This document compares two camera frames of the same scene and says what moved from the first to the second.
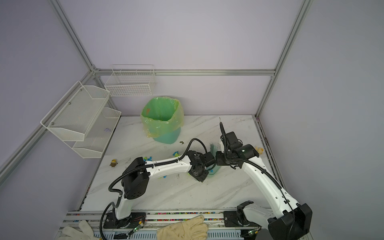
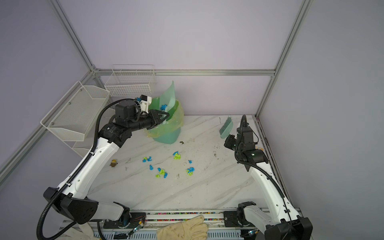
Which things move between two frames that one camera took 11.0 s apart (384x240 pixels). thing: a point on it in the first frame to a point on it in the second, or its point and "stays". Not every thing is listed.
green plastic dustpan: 213,169 to 168,97
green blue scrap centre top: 176,154 stays
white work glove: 71,233 stays
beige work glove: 192,229 stays
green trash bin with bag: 162,117 stays
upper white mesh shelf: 71,118 stays
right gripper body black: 221,157 to 231,142
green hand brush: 213,149 to 226,128
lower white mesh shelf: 98,135 stays
